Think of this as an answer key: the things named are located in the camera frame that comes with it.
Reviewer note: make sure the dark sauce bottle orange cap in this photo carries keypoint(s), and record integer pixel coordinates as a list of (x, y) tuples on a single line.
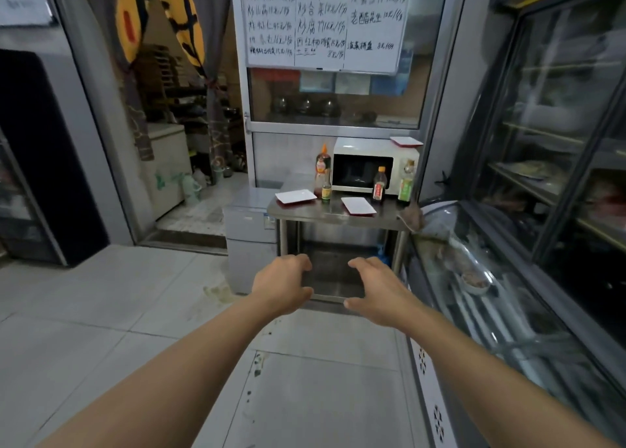
[(379, 188)]

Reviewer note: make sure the person's left hand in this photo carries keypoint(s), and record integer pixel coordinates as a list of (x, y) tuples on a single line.
[(281, 286)]

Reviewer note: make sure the dark swirl patterned curtain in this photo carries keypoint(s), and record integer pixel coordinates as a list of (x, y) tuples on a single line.
[(215, 22)]

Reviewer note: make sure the person's right hand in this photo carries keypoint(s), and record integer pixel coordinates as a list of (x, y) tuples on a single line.
[(389, 301)]

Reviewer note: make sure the bowl of chopped meat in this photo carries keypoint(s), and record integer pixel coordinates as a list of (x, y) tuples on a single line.
[(477, 281)]

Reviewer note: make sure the white microwave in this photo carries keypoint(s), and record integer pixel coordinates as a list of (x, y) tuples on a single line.
[(367, 145)]

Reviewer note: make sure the red sauce bottle orange cap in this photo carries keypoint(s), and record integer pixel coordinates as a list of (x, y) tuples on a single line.
[(323, 166)]

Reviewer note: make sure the brown cleaning cloth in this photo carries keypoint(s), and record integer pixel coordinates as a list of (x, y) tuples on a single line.
[(413, 218)]

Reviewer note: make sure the glass display fridge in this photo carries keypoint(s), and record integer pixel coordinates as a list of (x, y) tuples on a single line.
[(538, 291)]

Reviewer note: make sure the person's right forearm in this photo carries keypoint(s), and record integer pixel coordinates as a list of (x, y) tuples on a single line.
[(503, 394)]

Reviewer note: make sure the blue bordered paper notice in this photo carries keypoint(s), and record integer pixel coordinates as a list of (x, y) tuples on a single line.
[(317, 82)]

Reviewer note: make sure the black upright display fridge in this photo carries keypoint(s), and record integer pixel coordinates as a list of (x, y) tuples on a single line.
[(39, 144)]

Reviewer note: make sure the person's left forearm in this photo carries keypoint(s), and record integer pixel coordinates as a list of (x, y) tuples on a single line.
[(156, 384)]

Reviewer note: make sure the small green glass bottle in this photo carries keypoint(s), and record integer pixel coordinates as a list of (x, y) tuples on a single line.
[(326, 193)]

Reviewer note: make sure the plain white rectangular plate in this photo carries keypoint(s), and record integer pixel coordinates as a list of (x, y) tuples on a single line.
[(296, 196)]

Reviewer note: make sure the white chest freezer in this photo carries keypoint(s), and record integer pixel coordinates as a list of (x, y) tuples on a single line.
[(166, 169)]

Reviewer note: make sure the pale green plastic basket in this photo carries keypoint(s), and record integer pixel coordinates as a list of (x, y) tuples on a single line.
[(190, 191)]

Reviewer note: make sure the white paper wall poster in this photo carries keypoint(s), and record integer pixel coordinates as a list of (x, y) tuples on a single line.
[(22, 0)]

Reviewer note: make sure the clear bottle green label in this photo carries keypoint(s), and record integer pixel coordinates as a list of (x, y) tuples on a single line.
[(406, 188)]

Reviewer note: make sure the plain white paper notice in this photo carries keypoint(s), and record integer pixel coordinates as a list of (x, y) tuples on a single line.
[(353, 83)]

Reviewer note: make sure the white rectangular plate orange print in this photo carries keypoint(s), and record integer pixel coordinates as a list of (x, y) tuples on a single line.
[(406, 141), (358, 205)]

